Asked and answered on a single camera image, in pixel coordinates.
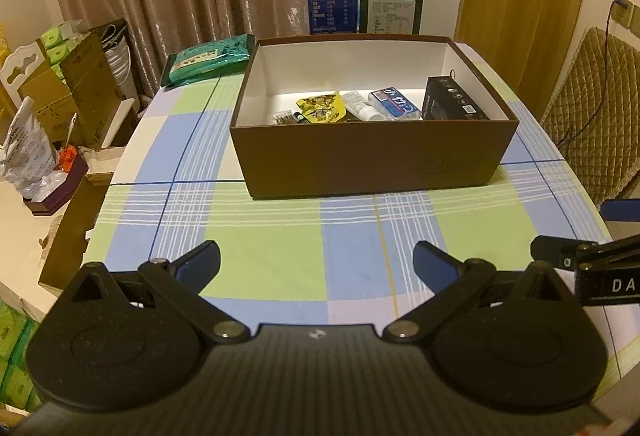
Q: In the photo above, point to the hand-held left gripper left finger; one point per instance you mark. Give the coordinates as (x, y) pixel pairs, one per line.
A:
(197, 261)

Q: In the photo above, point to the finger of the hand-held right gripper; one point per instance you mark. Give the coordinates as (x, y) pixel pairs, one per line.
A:
(622, 210)
(552, 252)

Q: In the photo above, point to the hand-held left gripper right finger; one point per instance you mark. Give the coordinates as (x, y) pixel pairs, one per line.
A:
(435, 266)

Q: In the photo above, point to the brown storage box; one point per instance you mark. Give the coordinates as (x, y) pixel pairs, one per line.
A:
(375, 160)

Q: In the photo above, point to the blue label floss box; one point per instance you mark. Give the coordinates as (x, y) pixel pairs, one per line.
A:
(397, 104)

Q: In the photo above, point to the black product box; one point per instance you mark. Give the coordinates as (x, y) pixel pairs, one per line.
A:
(450, 100)

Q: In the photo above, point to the cotton swab pack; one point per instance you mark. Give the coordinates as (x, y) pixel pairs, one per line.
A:
(286, 117)

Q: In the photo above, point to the yellow snack pouch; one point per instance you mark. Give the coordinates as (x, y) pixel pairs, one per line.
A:
(322, 108)

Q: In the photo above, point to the plaid cloth covered desktop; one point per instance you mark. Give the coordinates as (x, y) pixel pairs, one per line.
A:
(275, 241)

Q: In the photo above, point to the chair with quilted cushion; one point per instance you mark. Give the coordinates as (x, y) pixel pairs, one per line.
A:
(600, 115)

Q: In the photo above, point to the maroon box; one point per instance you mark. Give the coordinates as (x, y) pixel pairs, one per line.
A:
(65, 188)

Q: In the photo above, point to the white board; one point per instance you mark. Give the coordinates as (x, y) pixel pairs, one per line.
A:
(120, 120)

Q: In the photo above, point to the orange small item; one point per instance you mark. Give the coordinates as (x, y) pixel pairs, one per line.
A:
(67, 155)

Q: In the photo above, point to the metal spoon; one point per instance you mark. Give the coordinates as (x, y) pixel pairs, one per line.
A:
(71, 128)

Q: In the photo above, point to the green wet wipes pack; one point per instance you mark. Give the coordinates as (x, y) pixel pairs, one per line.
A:
(205, 58)

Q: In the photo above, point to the stack of green tissue packs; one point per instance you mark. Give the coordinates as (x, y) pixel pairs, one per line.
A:
(15, 351)

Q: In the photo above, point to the tall open cardboard box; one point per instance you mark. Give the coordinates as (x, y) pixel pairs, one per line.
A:
(90, 80)

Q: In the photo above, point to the white plastic bag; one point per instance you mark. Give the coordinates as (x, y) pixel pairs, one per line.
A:
(25, 140)

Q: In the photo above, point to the stack of white bowls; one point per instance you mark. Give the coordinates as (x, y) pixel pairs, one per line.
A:
(117, 65)

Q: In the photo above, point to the small cardboard box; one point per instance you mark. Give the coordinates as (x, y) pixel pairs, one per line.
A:
(45, 100)

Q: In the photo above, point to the white carved chair back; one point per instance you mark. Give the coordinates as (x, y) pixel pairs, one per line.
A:
(20, 60)

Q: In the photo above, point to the white wall socket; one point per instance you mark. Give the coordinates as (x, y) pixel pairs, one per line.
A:
(635, 18)
(621, 8)

